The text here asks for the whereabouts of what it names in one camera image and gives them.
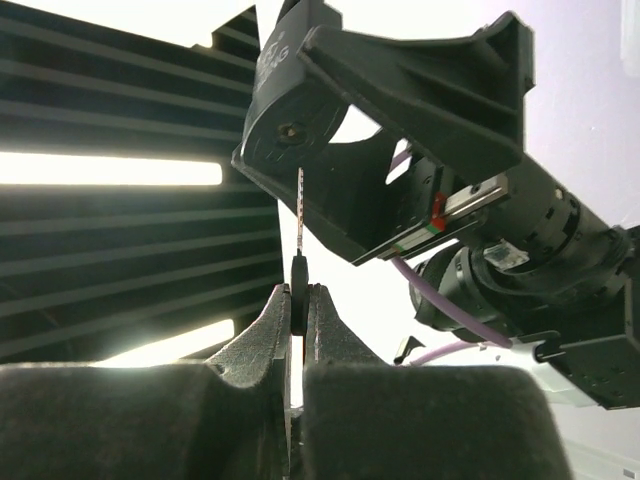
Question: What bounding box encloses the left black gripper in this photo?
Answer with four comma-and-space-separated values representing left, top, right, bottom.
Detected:
232, 11, 620, 265

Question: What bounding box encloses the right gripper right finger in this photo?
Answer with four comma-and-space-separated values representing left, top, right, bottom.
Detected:
302, 285, 572, 479

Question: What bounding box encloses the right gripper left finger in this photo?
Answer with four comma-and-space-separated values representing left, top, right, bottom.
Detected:
1, 285, 291, 479

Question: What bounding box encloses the black head key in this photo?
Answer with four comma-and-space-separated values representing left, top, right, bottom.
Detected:
290, 167, 309, 336

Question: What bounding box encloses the black padlock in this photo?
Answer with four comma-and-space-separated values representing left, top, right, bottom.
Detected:
239, 1, 347, 174

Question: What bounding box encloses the ceiling light panel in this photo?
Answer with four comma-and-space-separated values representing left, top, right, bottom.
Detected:
1, 1, 283, 363

